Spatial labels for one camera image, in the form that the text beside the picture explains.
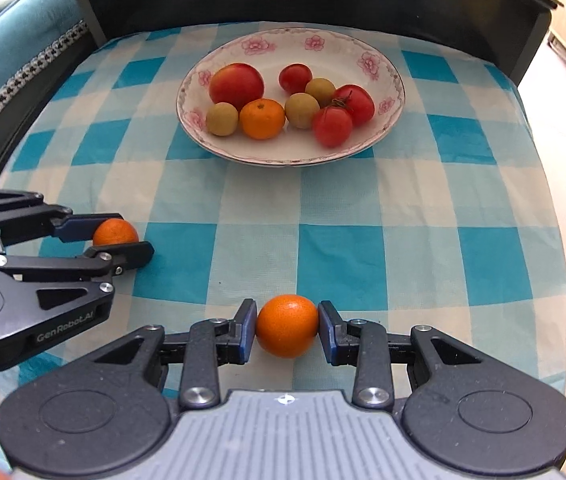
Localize small red tomato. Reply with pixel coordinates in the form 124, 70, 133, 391
279, 63, 313, 95

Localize blue sofa with houndstooth trim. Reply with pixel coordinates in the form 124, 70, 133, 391
0, 0, 88, 163

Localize orange mandarin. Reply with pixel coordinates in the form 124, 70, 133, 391
239, 98, 286, 140
256, 294, 320, 359
93, 219, 140, 247

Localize large red tomato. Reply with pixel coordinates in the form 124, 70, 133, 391
209, 63, 266, 112

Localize white floral rimmed plate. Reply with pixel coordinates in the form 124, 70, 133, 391
177, 29, 406, 167

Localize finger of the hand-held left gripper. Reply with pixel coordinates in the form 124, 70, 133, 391
0, 241, 155, 333
0, 186, 124, 250

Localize tan longan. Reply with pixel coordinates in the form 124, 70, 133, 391
206, 102, 240, 137
285, 93, 320, 130
305, 78, 337, 108

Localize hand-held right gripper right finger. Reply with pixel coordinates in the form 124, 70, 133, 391
317, 301, 494, 408

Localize red tomato with stem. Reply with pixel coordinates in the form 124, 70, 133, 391
312, 100, 354, 148
334, 84, 376, 127

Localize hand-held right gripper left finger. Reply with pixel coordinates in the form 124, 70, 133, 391
83, 299, 258, 407

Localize blue white checkered tablecloth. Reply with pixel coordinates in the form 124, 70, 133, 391
0, 22, 566, 480

